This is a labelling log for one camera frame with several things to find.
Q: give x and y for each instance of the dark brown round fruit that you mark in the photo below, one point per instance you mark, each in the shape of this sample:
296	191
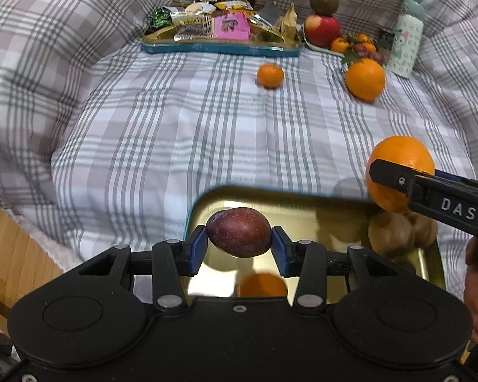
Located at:
324	2

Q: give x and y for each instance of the white fleece sheet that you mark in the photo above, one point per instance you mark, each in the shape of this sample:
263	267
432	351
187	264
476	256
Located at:
44	242

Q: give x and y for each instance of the pile of snack packets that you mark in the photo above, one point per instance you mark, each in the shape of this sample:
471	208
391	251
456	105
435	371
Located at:
231	26

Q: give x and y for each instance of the gold tin tray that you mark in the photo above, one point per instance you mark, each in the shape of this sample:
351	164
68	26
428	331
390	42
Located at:
302	215

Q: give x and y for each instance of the large orange with leaf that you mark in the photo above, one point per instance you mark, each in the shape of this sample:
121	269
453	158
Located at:
365	81

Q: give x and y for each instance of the blue tin tray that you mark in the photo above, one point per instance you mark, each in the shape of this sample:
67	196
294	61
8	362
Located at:
223	49

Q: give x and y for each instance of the white bottle with green lid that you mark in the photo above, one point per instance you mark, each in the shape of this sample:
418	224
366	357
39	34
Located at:
402	43

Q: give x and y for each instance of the brown kiwi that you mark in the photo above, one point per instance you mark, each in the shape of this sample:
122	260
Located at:
390	232
424	230

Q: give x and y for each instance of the small mandarin with leaves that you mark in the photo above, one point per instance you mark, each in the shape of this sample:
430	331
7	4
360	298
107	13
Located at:
338	44

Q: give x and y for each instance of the dark red plum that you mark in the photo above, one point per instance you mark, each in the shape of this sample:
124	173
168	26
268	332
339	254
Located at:
360	51
378	57
239	230

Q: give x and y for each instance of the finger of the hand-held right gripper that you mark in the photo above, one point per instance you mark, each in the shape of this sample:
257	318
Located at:
450	177
390	179

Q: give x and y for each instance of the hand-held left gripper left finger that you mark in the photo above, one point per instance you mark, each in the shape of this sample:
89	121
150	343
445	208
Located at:
195	246

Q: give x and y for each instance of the red apple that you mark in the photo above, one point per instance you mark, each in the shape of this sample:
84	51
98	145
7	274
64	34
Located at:
322	30

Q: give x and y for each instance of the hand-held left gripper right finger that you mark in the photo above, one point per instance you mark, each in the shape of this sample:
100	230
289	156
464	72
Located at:
281	250

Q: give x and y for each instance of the grey plaid blanket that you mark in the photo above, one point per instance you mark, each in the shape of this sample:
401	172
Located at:
183	127

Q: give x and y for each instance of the white rectangular plate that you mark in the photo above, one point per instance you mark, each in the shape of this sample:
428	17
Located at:
322	49

